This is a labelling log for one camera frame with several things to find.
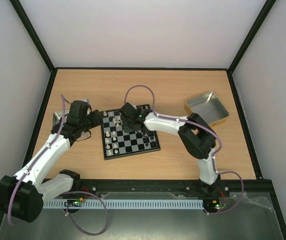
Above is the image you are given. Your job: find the light blue cable duct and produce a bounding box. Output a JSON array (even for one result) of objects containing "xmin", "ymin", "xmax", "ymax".
[{"xmin": 43, "ymin": 199, "xmax": 204, "ymax": 210}]

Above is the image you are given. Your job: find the black grey chessboard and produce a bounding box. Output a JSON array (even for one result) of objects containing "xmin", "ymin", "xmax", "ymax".
[{"xmin": 101, "ymin": 109, "xmax": 161, "ymax": 161}]

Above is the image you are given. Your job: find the pile of white chess pieces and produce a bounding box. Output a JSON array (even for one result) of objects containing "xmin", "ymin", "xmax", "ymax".
[{"xmin": 112, "ymin": 115, "xmax": 122, "ymax": 127}]

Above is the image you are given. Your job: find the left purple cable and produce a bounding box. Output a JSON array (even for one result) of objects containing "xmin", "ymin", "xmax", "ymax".
[{"xmin": 7, "ymin": 94, "xmax": 70, "ymax": 226}]

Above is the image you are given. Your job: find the gold metal tin box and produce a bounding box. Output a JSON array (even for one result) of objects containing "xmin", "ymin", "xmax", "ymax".
[{"xmin": 184, "ymin": 92, "xmax": 230, "ymax": 127}]

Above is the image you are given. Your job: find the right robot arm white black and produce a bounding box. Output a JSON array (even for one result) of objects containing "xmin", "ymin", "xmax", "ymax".
[{"xmin": 119, "ymin": 102, "xmax": 221, "ymax": 196}]

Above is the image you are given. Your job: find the silver metal tin lid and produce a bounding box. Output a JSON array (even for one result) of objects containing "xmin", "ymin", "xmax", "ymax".
[{"xmin": 51, "ymin": 111, "xmax": 90, "ymax": 141}]

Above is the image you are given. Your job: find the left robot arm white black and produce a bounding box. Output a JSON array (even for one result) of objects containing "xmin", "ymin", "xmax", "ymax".
[{"xmin": 0, "ymin": 100, "xmax": 102, "ymax": 223}]

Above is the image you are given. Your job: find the purple cable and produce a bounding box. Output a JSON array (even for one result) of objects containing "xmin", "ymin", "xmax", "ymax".
[
  {"xmin": 7, "ymin": 94, "xmax": 70, "ymax": 226},
  {"xmin": 124, "ymin": 84, "xmax": 244, "ymax": 216}
]

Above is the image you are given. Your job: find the black aluminium frame rail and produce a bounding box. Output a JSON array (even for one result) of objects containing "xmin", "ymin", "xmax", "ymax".
[{"xmin": 7, "ymin": 176, "xmax": 274, "ymax": 198}]

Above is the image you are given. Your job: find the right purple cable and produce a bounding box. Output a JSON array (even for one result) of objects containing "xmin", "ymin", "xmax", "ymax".
[{"xmin": 124, "ymin": 84, "xmax": 244, "ymax": 216}]

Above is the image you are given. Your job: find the row of black chess pieces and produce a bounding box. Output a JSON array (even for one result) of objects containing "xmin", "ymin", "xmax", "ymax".
[{"xmin": 140, "ymin": 106, "xmax": 157, "ymax": 148}]

